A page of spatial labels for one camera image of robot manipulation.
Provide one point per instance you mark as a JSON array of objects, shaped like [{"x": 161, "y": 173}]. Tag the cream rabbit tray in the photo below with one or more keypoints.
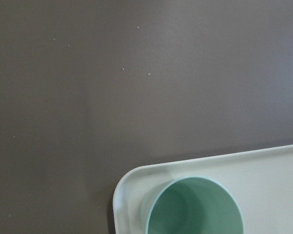
[{"x": 261, "y": 182}]

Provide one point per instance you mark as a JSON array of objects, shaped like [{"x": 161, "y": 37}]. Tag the green cup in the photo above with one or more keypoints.
[{"x": 190, "y": 205}]

